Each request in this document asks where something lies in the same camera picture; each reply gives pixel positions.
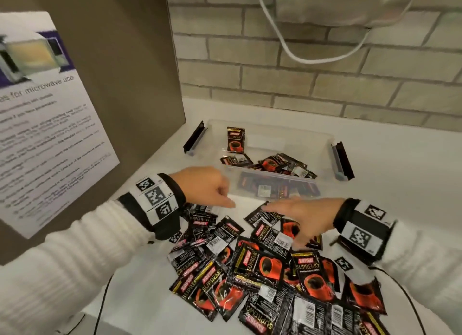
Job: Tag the single black coffee sachet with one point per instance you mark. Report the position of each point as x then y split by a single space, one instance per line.
236 140

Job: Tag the heap of coffee packets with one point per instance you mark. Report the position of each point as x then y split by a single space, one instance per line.
260 269
278 165

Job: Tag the person's left hand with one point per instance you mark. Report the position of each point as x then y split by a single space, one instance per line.
200 185

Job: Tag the person's right thumb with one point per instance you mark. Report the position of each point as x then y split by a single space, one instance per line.
299 241

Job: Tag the person's right forearm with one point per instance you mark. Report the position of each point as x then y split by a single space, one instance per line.
426 269

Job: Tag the white appliance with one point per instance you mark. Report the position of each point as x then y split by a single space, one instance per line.
343 2

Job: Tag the black container latch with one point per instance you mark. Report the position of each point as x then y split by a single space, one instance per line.
195 138
343 161

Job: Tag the person's left fingers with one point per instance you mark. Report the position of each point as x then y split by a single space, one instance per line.
223 197

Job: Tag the brown cabinet panel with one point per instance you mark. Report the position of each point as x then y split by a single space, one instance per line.
137 74

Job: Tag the black wrist band with markers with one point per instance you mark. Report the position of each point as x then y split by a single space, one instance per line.
155 201
362 230

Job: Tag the white printed paper sign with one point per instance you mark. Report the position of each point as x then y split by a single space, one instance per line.
47 129

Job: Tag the clear plastic container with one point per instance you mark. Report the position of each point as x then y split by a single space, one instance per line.
274 143

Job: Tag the person's left forearm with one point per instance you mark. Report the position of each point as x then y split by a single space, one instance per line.
68 259

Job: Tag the person's right hand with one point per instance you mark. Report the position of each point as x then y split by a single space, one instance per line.
314 215

